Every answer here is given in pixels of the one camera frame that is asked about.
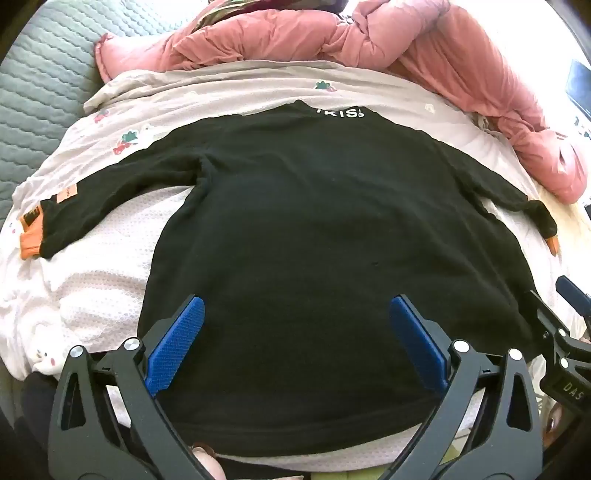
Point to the printed pale blanket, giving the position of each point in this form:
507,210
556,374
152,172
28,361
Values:
92,286

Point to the grey quilted bed cover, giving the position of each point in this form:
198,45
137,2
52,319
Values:
46,69

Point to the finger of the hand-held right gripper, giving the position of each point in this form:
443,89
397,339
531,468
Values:
554,330
575,297

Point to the dark cloth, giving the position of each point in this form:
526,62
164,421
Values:
39,401

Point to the cream yellow sheet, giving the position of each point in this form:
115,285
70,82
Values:
563,212

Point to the black sweater with orange cuffs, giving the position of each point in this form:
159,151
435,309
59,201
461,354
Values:
300,230

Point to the dark rectangular object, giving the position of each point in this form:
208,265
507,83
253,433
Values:
579,85

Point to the pink quilted duvet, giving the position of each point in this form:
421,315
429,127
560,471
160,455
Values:
415,41

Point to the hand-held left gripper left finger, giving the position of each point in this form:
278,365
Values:
178,344

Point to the patterned brown cloth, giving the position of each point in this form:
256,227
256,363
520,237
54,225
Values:
226,7

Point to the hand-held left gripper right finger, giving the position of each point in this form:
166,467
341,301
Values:
418,341

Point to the person's green clothing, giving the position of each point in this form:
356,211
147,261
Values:
341,474

